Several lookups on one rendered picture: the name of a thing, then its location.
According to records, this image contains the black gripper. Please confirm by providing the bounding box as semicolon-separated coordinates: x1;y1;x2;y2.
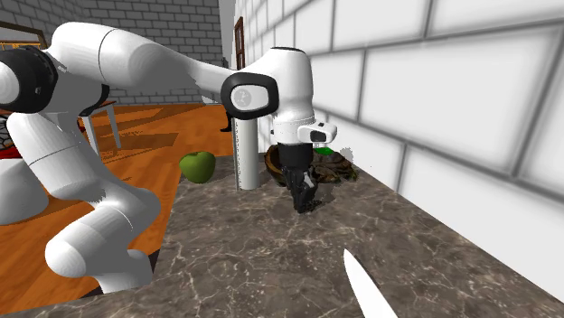
277;142;324;215

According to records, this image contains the brown wooden bowl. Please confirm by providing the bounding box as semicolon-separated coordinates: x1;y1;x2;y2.
263;144;288;187

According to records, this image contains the brown crumpled lump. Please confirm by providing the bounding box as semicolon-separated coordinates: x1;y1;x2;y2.
309;150;360;184

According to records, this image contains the tall grey cylinder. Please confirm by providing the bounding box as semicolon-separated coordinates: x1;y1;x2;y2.
232;115;260;192

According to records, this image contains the green apple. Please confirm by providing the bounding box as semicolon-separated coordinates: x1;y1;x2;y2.
178;151;218;184

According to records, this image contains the white knife blade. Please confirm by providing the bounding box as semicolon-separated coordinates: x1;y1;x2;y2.
343;248;399;318

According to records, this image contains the brown framed door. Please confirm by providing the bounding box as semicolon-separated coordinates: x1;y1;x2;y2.
233;15;247;71

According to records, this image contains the table with white legs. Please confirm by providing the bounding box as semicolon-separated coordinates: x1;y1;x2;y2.
77;99;123;156

